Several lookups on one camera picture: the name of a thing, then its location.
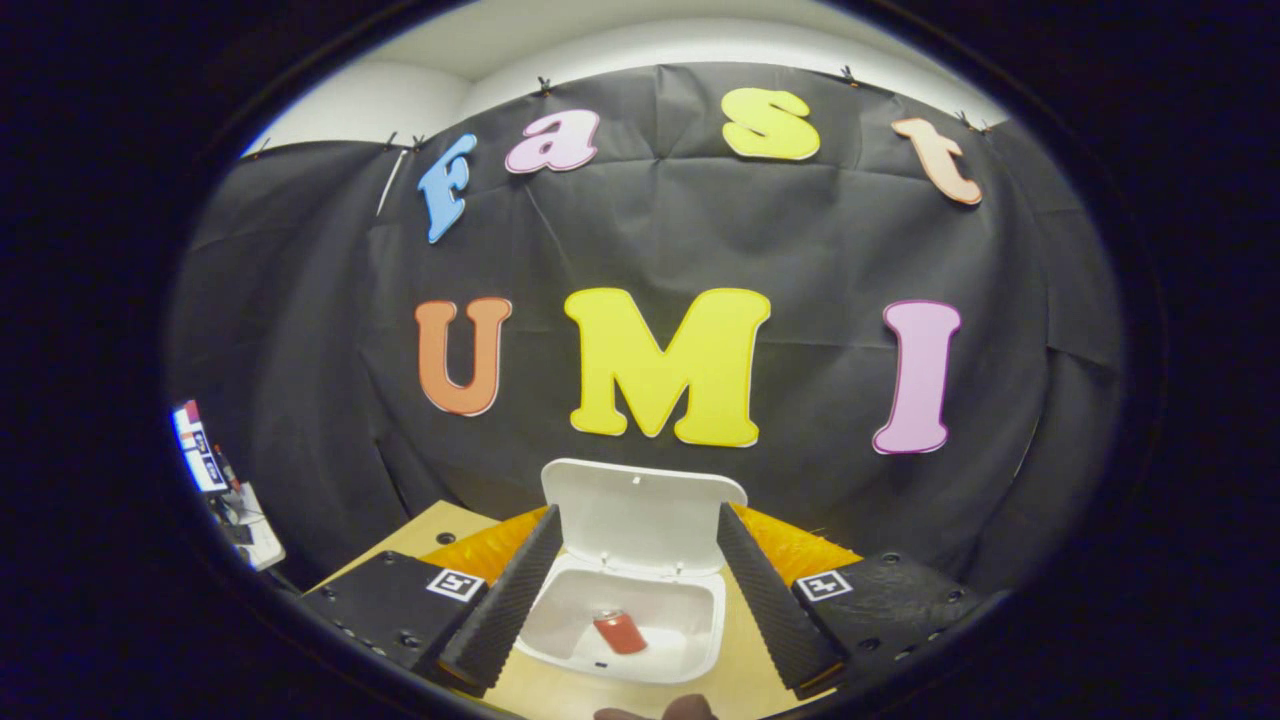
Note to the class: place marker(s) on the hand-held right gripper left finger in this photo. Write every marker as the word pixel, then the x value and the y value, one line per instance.
pixel 505 610

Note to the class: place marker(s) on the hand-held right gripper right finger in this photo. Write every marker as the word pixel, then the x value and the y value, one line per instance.
pixel 765 610

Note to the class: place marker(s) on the red pop can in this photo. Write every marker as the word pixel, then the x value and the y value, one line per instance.
pixel 620 632

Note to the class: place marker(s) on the white desktop garbage bin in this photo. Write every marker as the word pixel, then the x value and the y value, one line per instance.
pixel 640 520

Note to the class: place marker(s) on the computer monitor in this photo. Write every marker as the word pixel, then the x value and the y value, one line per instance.
pixel 200 450

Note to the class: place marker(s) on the thin white rod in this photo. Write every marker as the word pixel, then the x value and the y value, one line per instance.
pixel 392 182

